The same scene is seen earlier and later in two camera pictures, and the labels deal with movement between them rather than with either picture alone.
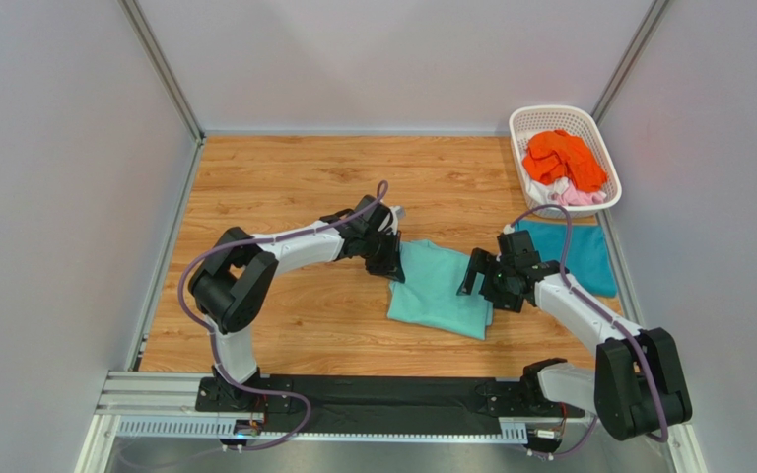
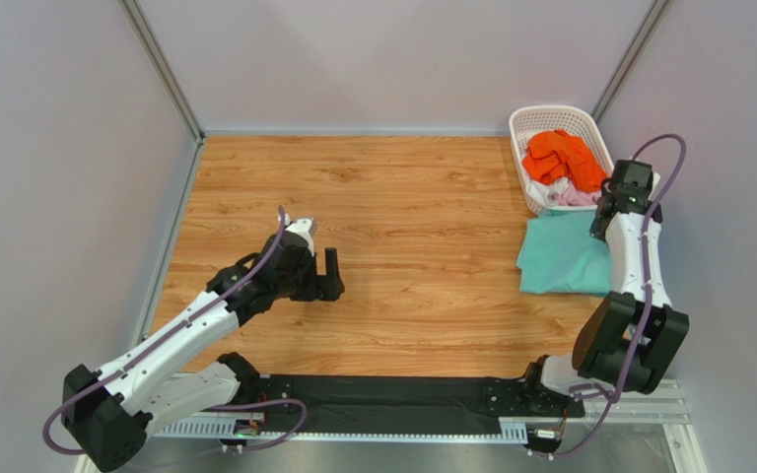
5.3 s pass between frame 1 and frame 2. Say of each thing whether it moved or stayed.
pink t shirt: stayed
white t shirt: stayed
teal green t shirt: moved
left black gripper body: moved
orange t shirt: stayed
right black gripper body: moved
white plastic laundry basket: stayed
